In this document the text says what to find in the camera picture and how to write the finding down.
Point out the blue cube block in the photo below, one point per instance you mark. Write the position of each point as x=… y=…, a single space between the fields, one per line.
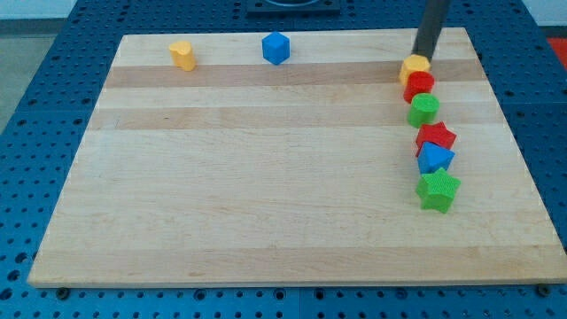
x=276 y=48

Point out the red cylinder block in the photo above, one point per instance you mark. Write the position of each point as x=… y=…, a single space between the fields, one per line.
x=418 y=82

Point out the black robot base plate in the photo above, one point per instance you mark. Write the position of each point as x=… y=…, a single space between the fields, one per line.
x=266 y=7

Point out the red star block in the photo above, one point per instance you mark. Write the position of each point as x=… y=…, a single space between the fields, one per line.
x=437 y=134

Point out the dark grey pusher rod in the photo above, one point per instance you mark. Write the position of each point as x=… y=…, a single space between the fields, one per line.
x=428 y=32

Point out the wooden board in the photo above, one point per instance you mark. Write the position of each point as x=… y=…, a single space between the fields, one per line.
x=242 y=173

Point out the green star block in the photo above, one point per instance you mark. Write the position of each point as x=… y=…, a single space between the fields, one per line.
x=437 y=190

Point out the green cylinder block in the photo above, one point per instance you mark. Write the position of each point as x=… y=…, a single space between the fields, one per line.
x=423 y=109

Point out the blue triangle block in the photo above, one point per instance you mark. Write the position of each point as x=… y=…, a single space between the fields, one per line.
x=433 y=157

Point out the yellow hexagon block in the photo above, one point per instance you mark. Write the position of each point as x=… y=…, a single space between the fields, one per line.
x=411 y=64

